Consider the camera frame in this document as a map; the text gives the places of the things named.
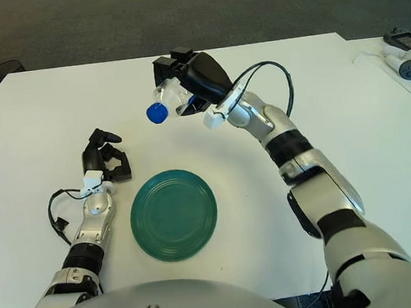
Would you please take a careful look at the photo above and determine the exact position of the white right wrist connector box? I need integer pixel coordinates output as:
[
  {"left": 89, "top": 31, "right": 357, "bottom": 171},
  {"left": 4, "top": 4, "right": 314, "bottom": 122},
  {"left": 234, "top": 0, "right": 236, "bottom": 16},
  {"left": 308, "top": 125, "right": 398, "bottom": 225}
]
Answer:
[{"left": 202, "top": 109, "right": 227, "bottom": 129}]

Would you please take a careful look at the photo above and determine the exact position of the clear bottle with blue cap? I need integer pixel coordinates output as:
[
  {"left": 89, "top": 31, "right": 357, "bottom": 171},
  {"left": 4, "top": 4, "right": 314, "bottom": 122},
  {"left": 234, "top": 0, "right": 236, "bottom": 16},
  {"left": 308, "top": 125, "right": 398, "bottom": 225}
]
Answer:
[{"left": 142, "top": 75, "right": 199, "bottom": 127}]

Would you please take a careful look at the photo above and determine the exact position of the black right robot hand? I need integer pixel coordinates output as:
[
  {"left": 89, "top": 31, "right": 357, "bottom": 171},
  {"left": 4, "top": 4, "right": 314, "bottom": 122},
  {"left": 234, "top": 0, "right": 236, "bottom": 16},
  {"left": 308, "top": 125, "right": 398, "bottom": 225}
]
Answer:
[{"left": 150, "top": 41, "right": 238, "bottom": 120}]

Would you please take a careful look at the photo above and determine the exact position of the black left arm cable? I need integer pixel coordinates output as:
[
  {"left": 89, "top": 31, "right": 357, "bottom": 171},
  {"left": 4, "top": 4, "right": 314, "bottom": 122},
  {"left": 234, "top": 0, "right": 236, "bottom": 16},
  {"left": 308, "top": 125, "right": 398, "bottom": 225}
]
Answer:
[{"left": 45, "top": 187, "right": 91, "bottom": 248}]

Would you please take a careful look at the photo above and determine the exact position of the black handheld screen device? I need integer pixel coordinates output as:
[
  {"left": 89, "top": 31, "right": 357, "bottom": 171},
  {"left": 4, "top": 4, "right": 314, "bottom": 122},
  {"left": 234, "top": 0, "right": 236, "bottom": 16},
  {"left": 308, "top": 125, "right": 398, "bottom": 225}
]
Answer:
[{"left": 382, "top": 26, "right": 411, "bottom": 67}]

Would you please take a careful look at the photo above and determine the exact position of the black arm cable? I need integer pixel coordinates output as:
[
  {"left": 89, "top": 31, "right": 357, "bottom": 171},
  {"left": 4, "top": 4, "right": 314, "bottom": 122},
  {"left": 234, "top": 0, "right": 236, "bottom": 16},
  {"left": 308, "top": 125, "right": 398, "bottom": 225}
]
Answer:
[
  {"left": 231, "top": 59, "right": 297, "bottom": 122},
  {"left": 45, "top": 187, "right": 91, "bottom": 248}
]

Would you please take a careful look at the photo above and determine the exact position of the green ribbed plate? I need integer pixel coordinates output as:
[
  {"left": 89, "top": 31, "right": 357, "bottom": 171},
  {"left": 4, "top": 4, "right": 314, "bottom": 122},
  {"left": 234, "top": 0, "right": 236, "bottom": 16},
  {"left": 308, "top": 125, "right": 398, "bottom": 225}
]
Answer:
[{"left": 124, "top": 165, "right": 224, "bottom": 267}]

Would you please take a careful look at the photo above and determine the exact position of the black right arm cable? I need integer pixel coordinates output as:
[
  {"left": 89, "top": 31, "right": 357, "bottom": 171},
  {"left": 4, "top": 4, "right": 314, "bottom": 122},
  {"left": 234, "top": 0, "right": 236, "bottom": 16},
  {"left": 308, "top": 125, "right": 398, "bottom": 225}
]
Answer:
[{"left": 231, "top": 59, "right": 297, "bottom": 122}]

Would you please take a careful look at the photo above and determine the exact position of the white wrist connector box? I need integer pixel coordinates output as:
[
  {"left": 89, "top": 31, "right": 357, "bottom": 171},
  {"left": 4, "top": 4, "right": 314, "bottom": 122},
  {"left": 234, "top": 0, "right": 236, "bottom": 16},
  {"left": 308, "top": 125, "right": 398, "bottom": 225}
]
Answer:
[
  {"left": 78, "top": 168, "right": 107, "bottom": 196},
  {"left": 202, "top": 109, "right": 227, "bottom": 129}
]

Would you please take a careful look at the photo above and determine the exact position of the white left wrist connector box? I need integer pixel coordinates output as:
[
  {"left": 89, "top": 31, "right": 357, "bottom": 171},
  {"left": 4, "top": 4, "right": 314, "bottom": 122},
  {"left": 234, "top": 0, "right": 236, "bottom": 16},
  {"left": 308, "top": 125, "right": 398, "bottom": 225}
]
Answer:
[{"left": 78, "top": 168, "right": 107, "bottom": 196}]

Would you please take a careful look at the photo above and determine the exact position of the thin black hanging cable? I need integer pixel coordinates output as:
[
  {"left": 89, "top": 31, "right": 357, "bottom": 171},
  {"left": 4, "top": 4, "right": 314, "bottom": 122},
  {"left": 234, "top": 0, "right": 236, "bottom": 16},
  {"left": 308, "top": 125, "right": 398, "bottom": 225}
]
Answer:
[{"left": 304, "top": 269, "right": 334, "bottom": 304}]

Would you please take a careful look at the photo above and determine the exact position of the white grey handheld controller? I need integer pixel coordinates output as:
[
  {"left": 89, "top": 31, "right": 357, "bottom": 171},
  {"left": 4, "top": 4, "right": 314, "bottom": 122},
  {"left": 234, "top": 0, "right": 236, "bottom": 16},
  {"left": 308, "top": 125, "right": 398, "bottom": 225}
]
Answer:
[{"left": 380, "top": 42, "right": 411, "bottom": 83}]

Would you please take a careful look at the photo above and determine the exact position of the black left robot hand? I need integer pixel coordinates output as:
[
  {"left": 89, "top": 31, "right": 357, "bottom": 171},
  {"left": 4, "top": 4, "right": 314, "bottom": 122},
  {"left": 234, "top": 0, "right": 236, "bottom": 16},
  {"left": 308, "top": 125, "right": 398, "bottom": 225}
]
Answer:
[{"left": 79, "top": 125, "right": 135, "bottom": 186}]

